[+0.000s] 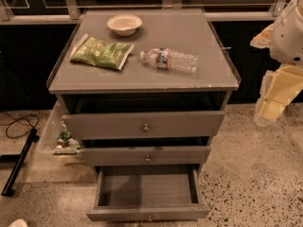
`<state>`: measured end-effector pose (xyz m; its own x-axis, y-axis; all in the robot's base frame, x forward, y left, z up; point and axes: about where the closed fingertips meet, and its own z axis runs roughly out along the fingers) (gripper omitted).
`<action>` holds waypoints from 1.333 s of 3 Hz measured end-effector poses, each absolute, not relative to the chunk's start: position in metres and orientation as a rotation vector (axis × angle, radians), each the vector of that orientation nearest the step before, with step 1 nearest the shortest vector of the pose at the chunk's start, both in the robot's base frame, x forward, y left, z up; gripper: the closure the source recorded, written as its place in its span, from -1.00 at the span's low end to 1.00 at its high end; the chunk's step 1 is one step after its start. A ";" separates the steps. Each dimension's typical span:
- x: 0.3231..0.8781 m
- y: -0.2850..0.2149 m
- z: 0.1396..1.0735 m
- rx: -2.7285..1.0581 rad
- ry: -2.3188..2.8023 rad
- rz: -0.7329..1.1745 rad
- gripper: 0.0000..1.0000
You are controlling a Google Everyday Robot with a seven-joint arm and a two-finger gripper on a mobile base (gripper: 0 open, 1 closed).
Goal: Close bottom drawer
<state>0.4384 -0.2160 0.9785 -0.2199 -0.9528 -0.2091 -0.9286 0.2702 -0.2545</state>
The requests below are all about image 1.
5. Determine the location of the grey bottom drawer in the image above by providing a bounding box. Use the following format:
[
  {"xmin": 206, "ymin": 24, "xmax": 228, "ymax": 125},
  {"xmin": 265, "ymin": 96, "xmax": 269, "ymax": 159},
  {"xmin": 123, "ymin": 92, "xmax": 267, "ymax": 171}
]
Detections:
[{"xmin": 87, "ymin": 165, "xmax": 209, "ymax": 221}]

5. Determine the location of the white paper bowl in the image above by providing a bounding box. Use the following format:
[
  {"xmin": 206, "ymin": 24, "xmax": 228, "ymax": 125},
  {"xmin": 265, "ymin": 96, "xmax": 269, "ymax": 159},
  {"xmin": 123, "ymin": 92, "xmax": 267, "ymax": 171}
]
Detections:
[{"xmin": 107, "ymin": 14, "xmax": 143, "ymax": 37}]

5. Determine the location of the grey drawer cabinet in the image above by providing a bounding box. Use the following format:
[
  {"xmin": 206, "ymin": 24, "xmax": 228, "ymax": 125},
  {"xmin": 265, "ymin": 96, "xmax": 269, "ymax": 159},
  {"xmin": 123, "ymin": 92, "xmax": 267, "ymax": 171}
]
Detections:
[{"xmin": 46, "ymin": 9, "xmax": 242, "ymax": 175}]

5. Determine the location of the grey middle drawer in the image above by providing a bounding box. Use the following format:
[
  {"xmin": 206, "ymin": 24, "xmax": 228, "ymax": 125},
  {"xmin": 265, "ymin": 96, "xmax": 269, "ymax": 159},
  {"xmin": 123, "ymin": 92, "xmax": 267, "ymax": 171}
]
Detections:
[{"xmin": 81, "ymin": 146, "xmax": 211, "ymax": 166}]

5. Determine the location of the black metal stand leg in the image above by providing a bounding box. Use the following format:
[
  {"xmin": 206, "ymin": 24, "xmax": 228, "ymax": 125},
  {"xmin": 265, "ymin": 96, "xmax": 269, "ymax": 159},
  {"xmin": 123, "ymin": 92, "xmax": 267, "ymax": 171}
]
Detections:
[{"xmin": 1, "ymin": 129, "xmax": 39, "ymax": 197}]

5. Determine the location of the green chip bag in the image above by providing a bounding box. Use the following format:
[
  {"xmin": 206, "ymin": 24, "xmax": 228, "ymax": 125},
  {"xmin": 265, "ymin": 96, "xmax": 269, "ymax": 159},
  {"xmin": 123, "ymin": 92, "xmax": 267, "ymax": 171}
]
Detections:
[{"xmin": 70, "ymin": 34, "xmax": 134, "ymax": 71}]

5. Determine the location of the black cable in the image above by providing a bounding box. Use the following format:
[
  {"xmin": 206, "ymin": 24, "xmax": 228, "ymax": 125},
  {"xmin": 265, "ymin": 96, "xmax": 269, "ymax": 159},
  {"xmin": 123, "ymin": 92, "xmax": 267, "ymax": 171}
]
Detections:
[{"xmin": 0, "ymin": 111, "xmax": 40, "ymax": 140}]

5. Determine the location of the white object at floor edge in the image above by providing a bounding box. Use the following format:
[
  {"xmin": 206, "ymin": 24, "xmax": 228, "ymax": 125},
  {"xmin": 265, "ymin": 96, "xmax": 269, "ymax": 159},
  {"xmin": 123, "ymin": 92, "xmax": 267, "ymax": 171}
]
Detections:
[{"xmin": 9, "ymin": 218, "xmax": 28, "ymax": 227}]

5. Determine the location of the grey top drawer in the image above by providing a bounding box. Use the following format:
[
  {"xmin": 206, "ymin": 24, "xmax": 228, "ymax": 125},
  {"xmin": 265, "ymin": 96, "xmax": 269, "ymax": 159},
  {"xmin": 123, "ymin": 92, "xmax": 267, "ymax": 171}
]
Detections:
[{"xmin": 62, "ymin": 111, "xmax": 224, "ymax": 140}]

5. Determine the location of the clear plastic water bottle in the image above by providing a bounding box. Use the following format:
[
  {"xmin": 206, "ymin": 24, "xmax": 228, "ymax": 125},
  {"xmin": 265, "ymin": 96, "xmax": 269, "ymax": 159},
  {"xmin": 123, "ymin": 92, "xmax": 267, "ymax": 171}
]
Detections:
[{"xmin": 140, "ymin": 47, "xmax": 198, "ymax": 74}]

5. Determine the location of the clear plastic storage bin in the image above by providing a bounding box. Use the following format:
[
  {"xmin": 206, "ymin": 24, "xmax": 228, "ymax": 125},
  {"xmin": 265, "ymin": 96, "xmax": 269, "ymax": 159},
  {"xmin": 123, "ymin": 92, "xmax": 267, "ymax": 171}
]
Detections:
[{"xmin": 37, "ymin": 102, "xmax": 80, "ymax": 155}]

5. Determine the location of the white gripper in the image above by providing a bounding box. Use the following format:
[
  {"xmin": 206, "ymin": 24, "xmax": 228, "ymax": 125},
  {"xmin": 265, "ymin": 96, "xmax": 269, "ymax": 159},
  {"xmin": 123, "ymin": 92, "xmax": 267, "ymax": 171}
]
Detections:
[{"xmin": 250, "ymin": 0, "xmax": 303, "ymax": 127}]

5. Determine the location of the metal window railing frame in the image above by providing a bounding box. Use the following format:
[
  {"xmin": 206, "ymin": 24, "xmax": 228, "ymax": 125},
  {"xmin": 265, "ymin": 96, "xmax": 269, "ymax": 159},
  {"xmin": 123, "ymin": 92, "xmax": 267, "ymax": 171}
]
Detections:
[{"xmin": 0, "ymin": 0, "xmax": 291, "ymax": 25}]

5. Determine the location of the grey drawer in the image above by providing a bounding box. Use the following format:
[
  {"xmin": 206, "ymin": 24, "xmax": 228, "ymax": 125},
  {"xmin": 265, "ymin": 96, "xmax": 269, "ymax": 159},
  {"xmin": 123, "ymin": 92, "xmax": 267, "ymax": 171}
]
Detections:
[
  {"xmin": 81, "ymin": 146, "xmax": 211, "ymax": 166},
  {"xmin": 62, "ymin": 111, "xmax": 224, "ymax": 140},
  {"xmin": 87, "ymin": 165, "xmax": 209, "ymax": 221}
]

